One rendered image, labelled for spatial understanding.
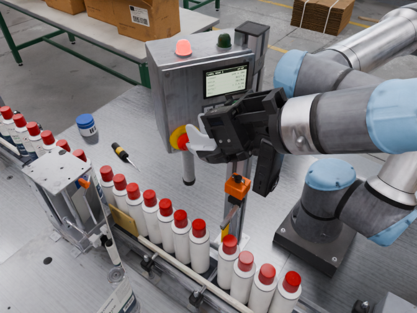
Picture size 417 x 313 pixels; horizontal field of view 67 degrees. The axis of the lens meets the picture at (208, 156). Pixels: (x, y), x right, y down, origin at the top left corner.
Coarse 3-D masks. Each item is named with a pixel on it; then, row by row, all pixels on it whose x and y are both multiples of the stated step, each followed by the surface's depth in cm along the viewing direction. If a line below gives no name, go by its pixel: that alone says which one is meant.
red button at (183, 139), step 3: (180, 135) 58; (183, 135) 57; (186, 135) 57; (177, 138) 58; (180, 138) 57; (183, 138) 57; (186, 138) 57; (177, 141) 58; (180, 141) 57; (183, 141) 57; (186, 141) 57; (177, 144) 58; (180, 144) 57; (183, 144) 57; (180, 147) 58; (183, 147) 58; (186, 147) 58; (183, 150) 59; (186, 150) 59
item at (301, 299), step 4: (212, 244) 84; (216, 244) 84; (216, 248) 84; (256, 268) 79; (300, 296) 74; (300, 300) 74; (304, 300) 74; (308, 300) 74; (304, 304) 74; (308, 304) 73; (312, 304) 73; (312, 308) 73; (316, 308) 72; (320, 308) 72; (316, 312) 73; (320, 312) 72; (324, 312) 72; (328, 312) 72
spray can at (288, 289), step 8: (288, 272) 66; (296, 272) 66; (280, 280) 69; (288, 280) 65; (296, 280) 65; (280, 288) 67; (288, 288) 65; (296, 288) 65; (280, 296) 68; (288, 296) 66; (296, 296) 66; (272, 304) 73; (280, 304) 69; (288, 304) 68; (272, 312) 75; (280, 312) 72; (288, 312) 72
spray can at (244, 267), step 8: (240, 256) 68; (248, 256) 68; (240, 264) 68; (248, 264) 67; (240, 272) 70; (248, 272) 70; (232, 280) 75; (240, 280) 71; (248, 280) 71; (232, 288) 77; (240, 288) 74; (248, 288) 74; (232, 296) 79; (240, 296) 77; (248, 296) 78
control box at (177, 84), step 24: (168, 48) 53; (192, 48) 53; (216, 48) 53; (240, 48) 53; (168, 72) 49; (192, 72) 51; (168, 96) 52; (192, 96) 54; (240, 96) 58; (168, 120) 56; (192, 120) 57; (168, 144) 60
